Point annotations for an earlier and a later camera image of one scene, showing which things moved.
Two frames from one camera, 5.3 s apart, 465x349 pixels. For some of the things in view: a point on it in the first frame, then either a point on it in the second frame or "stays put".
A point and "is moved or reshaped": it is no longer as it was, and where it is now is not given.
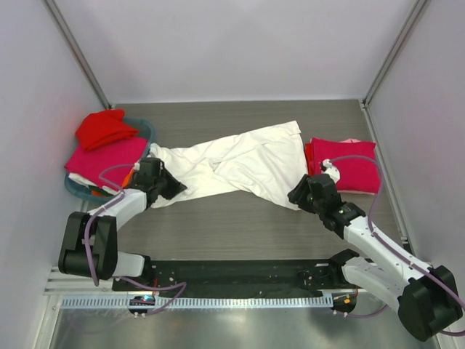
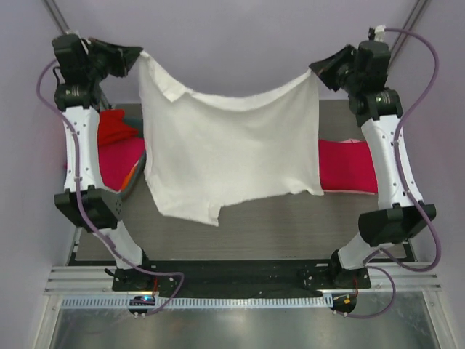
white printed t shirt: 267,162 is moved or reshaped
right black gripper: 305,196 to 335,67
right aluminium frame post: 400,41 stays put
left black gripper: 176,187 to 121,57
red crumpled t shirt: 99,128 stays put
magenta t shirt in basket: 108,166 stays put
